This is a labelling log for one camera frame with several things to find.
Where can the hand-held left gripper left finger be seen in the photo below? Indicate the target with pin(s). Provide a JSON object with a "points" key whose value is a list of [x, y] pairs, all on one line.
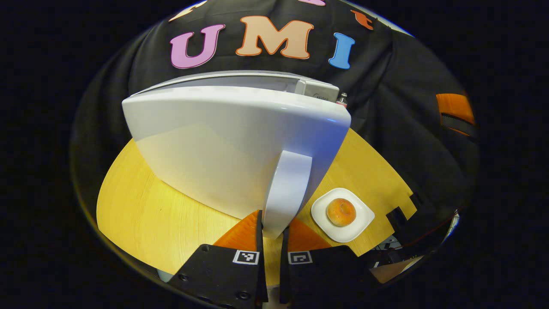
{"points": [[260, 234]]}

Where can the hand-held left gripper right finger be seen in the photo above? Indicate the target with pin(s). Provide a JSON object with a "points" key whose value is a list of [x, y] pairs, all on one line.
{"points": [[283, 244]]}

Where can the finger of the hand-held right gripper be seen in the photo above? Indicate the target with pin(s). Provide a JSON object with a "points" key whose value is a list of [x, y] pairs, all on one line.
{"points": [[454, 105]]}

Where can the brown glazed doughnut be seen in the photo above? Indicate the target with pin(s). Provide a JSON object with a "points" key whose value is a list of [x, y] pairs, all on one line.
{"points": [[341, 212]]}

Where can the white microwave oven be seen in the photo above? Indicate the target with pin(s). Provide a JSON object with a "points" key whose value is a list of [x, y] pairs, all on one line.
{"points": [[223, 141]]}

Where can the white square plate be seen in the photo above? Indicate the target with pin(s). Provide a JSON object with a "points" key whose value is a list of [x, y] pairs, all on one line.
{"points": [[360, 221]]}

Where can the clear bottle with pink label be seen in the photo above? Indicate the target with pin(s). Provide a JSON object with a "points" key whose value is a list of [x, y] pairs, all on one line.
{"points": [[342, 99]]}

